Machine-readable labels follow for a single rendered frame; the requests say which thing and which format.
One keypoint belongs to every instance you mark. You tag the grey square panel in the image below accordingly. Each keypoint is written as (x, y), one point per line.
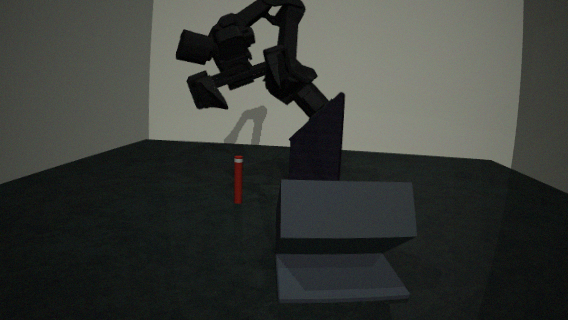
(331, 236)

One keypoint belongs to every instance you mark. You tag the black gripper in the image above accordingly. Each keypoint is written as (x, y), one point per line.
(238, 72)

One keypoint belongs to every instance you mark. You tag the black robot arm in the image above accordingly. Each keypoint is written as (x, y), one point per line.
(232, 35)

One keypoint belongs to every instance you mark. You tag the red peg with white band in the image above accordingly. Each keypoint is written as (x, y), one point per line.
(238, 162)

